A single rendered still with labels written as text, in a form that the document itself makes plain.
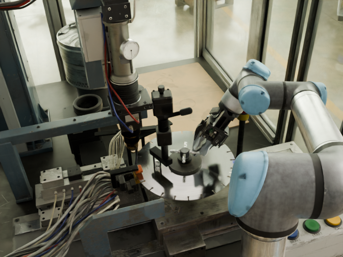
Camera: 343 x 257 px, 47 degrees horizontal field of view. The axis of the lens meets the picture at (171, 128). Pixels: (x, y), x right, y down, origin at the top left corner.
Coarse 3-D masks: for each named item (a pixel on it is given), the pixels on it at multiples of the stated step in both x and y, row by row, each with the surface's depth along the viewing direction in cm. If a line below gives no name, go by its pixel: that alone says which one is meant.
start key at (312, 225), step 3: (309, 219) 116; (312, 219) 116; (306, 222) 116; (309, 222) 116; (312, 222) 116; (315, 222) 116; (306, 225) 115; (309, 225) 115; (312, 225) 115; (315, 225) 115; (318, 225) 115; (306, 228) 115; (309, 228) 114; (312, 228) 114; (315, 228) 114; (318, 228) 114; (312, 231) 114; (315, 231) 114
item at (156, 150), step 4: (152, 148) 127; (156, 148) 127; (164, 148) 120; (152, 152) 126; (156, 152) 126; (160, 152) 125; (164, 152) 121; (156, 156) 125; (160, 156) 124; (164, 156) 122; (168, 156) 123; (160, 160) 124; (164, 160) 123; (168, 160) 123; (172, 160) 123; (160, 164) 129; (164, 164) 123; (168, 164) 123
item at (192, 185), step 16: (176, 144) 138; (192, 144) 138; (224, 144) 137; (144, 160) 132; (208, 160) 131; (224, 160) 131; (144, 176) 126; (160, 176) 126; (176, 176) 126; (192, 176) 126; (208, 176) 126; (224, 176) 125; (160, 192) 121; (176, 192) 121; (192, 192) 121; (208, 192) 120
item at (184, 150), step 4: (184, 144) 131; (184, 148) 128; (172, 152) 128; (176, 152) 128; (180, 152) 128; (184, 152) 127; (188, 152) 127; (192, 152) 128; (196, 152) 127; (180, 156) 129; (184, 156) 126; (188, 156) 128; (184, 160) 125
